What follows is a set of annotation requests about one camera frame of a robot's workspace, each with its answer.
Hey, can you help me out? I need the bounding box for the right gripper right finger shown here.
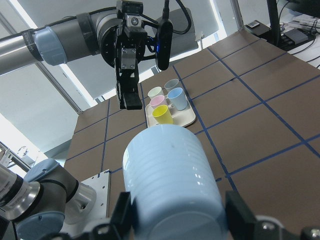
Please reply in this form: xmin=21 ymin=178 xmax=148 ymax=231
xmin=225 ymin=190 xmax=257 ymax=235

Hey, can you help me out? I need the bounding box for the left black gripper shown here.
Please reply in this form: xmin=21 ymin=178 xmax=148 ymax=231
xmin=99 ymin=13 xmax=147 ymax=110

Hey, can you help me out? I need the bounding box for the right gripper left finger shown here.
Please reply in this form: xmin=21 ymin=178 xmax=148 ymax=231
xmin=110 ymin=191 xmax=133 ymax=238

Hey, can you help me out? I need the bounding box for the light blue ribbed cup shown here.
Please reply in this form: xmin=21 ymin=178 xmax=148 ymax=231
xmin=122 ymin=124 xmax=228 ymax=240

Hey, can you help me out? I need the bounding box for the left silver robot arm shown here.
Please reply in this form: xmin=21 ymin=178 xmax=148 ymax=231
xmin=0 ymin=10 xmax=147 ymax=110

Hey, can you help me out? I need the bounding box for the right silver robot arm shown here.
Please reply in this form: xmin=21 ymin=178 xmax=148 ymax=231
xmin=0 ymin=159 xmax=257 ymax=240

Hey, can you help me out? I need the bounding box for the cream white cup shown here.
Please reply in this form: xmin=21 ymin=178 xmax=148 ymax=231
xmin=147 ymin=86 xmax=164 ymax=100

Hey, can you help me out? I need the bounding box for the pink cup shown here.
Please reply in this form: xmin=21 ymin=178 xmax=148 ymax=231
xmin=149 ymin=95 xmax=167 ymax=109

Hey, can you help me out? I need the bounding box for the grey cup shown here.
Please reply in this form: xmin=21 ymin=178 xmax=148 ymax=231
xmin=164 ymin=78 xmax=180 ymax=93

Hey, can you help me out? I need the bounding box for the yellow cup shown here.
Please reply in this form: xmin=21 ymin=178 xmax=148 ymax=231
xmin=152 ymin=105 xmax=174 ymax=124

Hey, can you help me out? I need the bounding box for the cream plastic tray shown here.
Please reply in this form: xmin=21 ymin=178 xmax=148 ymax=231
xmin=145 ymin=96 xmax=196 ymax=128

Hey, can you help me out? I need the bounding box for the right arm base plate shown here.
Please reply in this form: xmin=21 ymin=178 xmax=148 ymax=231
xmin=63 ymin=170 xmax=111 ymax=227

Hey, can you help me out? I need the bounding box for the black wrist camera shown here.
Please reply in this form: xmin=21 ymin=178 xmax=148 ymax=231
xmin=155 ymin=19 xmax=173 ymax=71

